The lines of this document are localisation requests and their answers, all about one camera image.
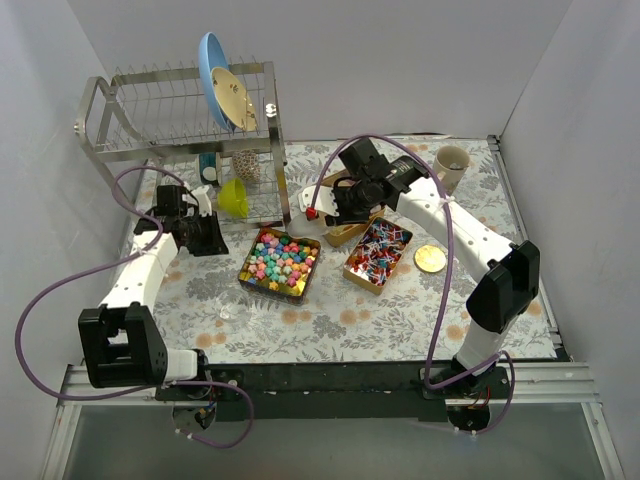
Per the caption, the gold tin of gummy candies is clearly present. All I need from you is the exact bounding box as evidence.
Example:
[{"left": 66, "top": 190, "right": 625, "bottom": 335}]
[{"left": 297, "top": 169, "right": 385, "bottom": 248}]

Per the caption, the gold tin of lollipops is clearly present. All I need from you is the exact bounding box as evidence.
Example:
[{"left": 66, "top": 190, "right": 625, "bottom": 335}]
[{"left": 342, "top": 217, "right": 413, "bottom": 295}]

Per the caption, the clear round candy jar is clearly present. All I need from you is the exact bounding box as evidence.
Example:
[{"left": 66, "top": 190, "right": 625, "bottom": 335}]
[{"left": 212, "top": 294, "right": 251, "bottom": 325}]

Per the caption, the gold tin of star candies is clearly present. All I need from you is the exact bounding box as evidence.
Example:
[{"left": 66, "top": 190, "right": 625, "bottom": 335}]
[{"left": 238, "top": 228, "right": 321, "bottom": 305}]

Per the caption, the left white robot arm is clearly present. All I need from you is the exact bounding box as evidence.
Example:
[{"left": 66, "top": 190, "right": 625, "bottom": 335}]
[{"left": 78, "top": 185, "right": 229, "bottom": 400}]

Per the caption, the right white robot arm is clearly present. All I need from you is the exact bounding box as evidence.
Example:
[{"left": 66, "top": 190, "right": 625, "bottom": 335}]
[{"left": 330, "top": 134, "right": 540, "bottom": 398}]

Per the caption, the lime green bowl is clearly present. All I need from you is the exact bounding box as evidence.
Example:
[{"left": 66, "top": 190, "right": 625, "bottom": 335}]
[{"left": 217, "top": 178, "right": 249, "bottom": 218}]

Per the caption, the blue white mug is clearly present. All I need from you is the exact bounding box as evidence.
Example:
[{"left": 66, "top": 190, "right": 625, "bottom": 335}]
[{"left": 197, "top": 153, "right": 219, "bottom": 186}]

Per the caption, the patterned ceramic cup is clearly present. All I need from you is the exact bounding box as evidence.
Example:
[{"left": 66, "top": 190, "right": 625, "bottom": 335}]
[{"left": 232, "top": 150, "right": 261, "bottom": 183}]

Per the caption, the gold round jar lid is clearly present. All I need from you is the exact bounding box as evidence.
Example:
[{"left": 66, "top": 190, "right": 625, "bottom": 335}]
[{"left": 414, "top": 245, "right": 447, "bottom": 274}]

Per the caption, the beige ceramic mug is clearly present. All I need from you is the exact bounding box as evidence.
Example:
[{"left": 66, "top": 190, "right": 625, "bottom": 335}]
[{"left": 433, "top": 145, "right": 470, "bottom": 195}]

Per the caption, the steel dish rack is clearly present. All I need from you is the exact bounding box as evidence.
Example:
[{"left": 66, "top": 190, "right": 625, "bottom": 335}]
[{"left": 74, "top": 62, "right": 291, "bottom": 231}]

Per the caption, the floral table mat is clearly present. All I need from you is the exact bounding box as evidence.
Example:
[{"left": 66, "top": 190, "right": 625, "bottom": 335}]
[{"left": 154, "top": 136, "right": 556, "bottom": 363}]

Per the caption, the cream floral plate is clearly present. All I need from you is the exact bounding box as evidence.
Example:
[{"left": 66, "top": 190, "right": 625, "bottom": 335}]
[{"left": 213, "top": 67, "right": 257, "bottom": 132}]

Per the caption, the blue plate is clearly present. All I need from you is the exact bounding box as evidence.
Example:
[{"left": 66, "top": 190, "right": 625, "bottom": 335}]
[{"left": 198, "top": 32, "right": 235, "bottom": 132}]

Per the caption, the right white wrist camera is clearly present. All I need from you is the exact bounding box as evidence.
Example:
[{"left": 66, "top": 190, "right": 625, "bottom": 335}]
[{"left": 297, "top": 185, "right": 339, "bottom": 217}]

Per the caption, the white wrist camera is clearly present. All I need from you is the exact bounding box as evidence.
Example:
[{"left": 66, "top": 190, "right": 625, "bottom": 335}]
[
  {"left": 182, "top": 185, "right": 214, "bottom": 217},
  {"left": 297, "top": 185, "right": 339, "bottom": 217}
]

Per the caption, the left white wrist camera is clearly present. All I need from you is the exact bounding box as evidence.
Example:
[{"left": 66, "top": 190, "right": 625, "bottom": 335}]
[{"left": 182, "top": 185, "right": 214, "bottom": 217}]

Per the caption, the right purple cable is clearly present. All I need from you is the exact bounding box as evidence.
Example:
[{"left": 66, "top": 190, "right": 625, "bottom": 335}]
[{"left": 308, "top": 134, "right": 515, "bottom": 435}]

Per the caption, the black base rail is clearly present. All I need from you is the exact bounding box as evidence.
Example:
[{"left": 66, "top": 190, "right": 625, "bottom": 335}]
[{"left": 154, "top": 360, "right": 514, "bottom": 421}]

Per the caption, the aluminium frame rail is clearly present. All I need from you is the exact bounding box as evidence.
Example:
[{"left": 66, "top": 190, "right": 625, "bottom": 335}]
[{"left": 42, "top": 361, "right": 623, "bottom": 479}]

